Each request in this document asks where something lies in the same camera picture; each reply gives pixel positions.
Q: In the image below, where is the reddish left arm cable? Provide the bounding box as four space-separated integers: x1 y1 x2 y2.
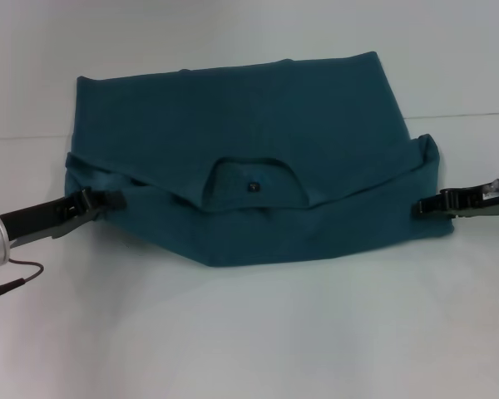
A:
7 258 45 283

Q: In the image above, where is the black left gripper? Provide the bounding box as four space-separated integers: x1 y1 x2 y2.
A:
0 187 128 243

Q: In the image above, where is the teal blue FREE t-shirt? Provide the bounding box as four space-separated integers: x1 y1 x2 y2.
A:
64 50 455 268

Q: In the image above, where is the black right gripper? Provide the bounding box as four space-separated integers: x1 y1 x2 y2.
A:
413 176 499 219

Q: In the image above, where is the silver cable plug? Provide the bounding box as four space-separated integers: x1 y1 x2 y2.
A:
0 277 27 308

